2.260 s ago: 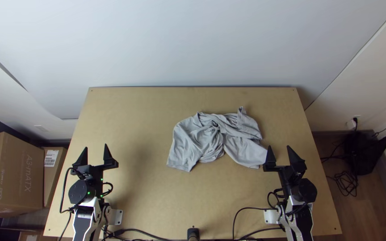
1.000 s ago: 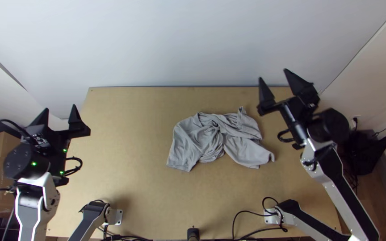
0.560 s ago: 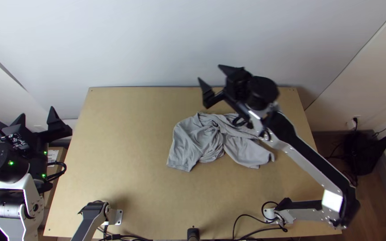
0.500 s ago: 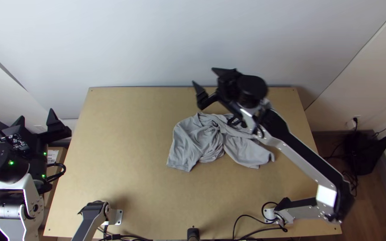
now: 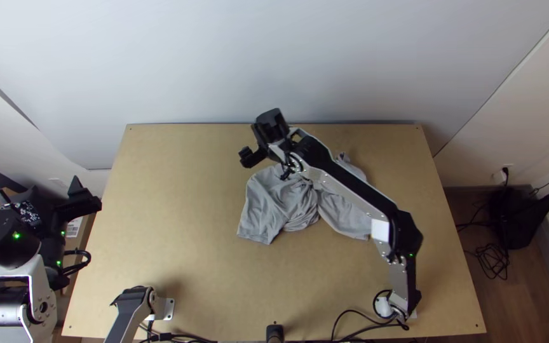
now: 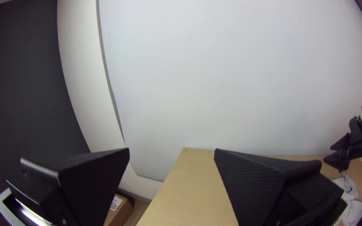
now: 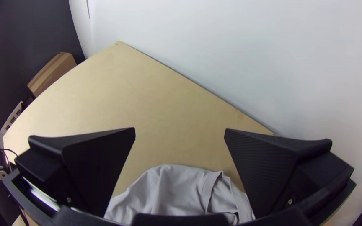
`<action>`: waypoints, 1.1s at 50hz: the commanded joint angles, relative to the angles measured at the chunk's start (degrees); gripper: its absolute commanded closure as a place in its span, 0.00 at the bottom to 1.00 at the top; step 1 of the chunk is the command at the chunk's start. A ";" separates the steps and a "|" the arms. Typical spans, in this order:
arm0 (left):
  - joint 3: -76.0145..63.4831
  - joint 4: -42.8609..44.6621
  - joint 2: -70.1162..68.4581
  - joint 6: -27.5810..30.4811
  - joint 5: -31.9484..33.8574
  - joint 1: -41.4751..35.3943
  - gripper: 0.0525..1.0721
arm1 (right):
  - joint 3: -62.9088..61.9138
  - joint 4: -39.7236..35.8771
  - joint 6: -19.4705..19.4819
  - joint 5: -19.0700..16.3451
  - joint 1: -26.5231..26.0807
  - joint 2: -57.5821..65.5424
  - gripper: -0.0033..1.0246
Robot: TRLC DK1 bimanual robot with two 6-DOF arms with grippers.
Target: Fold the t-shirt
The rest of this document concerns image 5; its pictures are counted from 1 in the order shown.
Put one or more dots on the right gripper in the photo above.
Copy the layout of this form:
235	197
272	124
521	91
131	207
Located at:
272	126

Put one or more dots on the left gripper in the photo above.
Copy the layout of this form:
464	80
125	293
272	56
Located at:
81	205

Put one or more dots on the grey t-shirt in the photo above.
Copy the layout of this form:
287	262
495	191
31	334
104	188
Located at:
274	205

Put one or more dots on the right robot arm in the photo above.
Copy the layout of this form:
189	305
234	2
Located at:
351	190

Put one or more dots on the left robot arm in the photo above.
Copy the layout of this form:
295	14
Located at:
6	240

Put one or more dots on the black bag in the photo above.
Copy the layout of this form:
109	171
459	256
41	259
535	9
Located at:
517	219

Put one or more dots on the white wall socket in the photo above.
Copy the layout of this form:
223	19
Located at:
499	176

